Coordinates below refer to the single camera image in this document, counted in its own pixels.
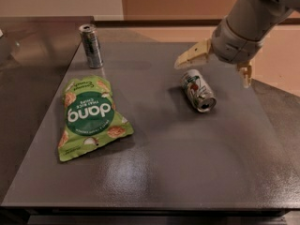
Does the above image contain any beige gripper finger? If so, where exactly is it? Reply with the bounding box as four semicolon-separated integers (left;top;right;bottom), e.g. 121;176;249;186
236;61;252;88
174;38;213;69

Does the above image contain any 7up soda can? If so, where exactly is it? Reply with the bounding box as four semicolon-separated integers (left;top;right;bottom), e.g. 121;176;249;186
180;69;217;113

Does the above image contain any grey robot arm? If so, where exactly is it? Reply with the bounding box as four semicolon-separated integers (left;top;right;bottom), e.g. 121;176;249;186
174;0;300;87

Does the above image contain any tall silver energy drink can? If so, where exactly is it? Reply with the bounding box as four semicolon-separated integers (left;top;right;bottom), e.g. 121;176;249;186
79;23;103;68

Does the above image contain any green dang chips bag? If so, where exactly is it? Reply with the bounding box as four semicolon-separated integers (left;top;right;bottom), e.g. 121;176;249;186
58;75;134;162

